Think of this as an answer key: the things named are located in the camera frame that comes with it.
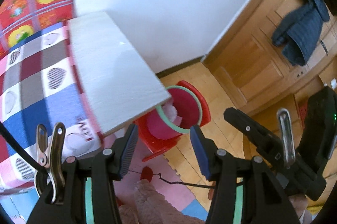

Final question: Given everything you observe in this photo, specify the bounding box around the red slipper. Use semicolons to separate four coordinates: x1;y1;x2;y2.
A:
140;167;155;183

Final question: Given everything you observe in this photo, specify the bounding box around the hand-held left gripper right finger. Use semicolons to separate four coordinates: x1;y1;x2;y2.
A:
190;125;301;224

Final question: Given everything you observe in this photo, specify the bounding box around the plaid heart blanket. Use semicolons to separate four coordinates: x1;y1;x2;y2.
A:
0;20;106;188

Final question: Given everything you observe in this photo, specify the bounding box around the foam puzzle floor mat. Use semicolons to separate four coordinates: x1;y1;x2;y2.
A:
0;132;211;224

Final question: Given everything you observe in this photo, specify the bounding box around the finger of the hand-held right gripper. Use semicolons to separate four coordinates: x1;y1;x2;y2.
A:
223;107;285;161

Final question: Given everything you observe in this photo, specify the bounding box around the pink plush toy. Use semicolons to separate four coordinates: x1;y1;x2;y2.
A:
118;180;206;224

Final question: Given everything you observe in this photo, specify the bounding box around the red bucket with green rim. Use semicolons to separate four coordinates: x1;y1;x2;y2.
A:
146;86;203;140

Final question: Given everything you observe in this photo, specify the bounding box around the red plastic stool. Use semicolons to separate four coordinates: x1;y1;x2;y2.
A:
134;80;211;162

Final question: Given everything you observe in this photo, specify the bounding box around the thick black cable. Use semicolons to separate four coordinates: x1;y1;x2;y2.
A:
0;125;46;177

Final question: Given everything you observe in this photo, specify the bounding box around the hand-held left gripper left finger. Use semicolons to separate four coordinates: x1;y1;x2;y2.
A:
26;124;139;224

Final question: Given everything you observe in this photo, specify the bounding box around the dark blue jacket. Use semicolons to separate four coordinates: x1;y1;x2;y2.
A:
272;0;331;66

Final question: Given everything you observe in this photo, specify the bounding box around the red power strip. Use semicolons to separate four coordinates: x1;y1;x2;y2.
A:
297;103;309;116

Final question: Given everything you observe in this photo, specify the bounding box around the wooden bed frame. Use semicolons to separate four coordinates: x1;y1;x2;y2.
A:
67;11;172;137

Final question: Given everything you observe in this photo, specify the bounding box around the thin black cable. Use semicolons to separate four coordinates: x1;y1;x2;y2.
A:
132;171;239;189

